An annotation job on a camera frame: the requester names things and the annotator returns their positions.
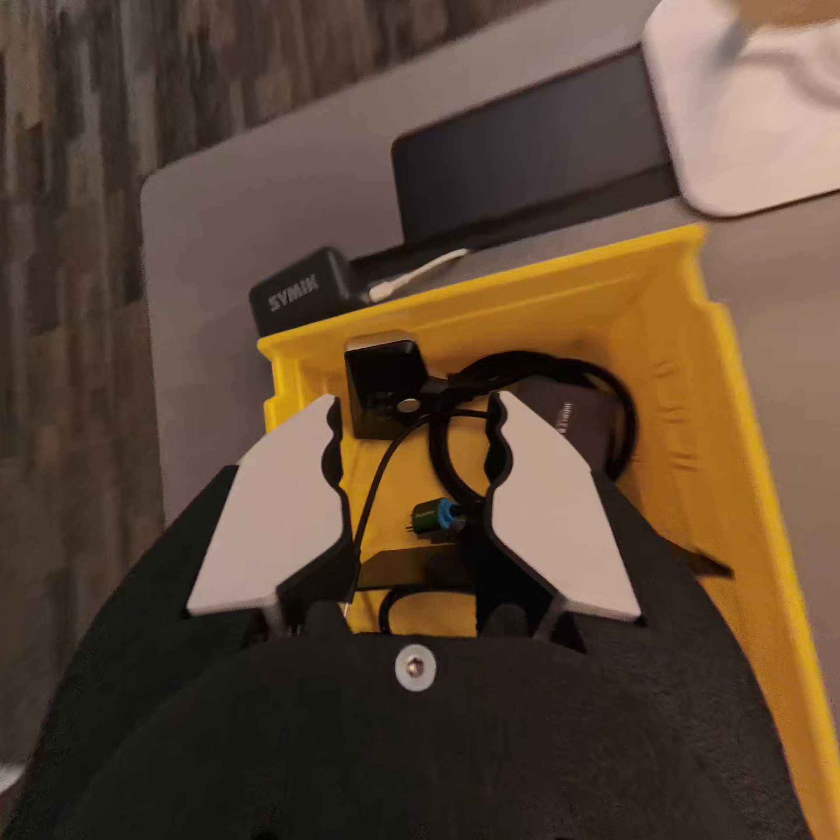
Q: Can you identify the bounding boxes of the yellow plastic bin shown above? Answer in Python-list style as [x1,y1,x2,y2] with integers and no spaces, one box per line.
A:
[256,223,840,840]

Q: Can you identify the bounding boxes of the black square adapter box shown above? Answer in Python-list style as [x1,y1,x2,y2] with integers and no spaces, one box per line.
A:
[343,331,432,441]

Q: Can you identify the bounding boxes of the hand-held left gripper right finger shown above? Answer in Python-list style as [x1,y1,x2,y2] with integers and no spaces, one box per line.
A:
[484,390,644,643]

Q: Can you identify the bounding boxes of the thin black cable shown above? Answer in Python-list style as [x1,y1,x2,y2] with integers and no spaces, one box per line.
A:
[353,408,492,565]

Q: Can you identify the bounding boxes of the white monitor stand base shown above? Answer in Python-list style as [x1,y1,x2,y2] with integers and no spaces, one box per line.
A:
[642,0,840,219]

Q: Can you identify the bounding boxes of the black power adapter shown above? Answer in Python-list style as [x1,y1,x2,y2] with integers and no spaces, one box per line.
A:
[248,247,361,337]

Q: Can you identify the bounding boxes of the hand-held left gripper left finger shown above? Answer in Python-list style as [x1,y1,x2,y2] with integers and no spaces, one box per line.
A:
[185,394,361,634]

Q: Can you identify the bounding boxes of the small flat black box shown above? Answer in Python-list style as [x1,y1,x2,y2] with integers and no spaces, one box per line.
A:
[357,548,476,589]

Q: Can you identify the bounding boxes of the black rectangular adapter box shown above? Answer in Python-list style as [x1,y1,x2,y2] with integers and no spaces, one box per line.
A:
[515,384,626,475]

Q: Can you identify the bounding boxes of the black hdmi cable green plug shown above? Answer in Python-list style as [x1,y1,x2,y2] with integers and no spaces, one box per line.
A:
[407,351,639,539]

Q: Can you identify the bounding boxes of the white cable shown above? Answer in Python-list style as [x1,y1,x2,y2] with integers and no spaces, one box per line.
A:
[367,248,472,304]

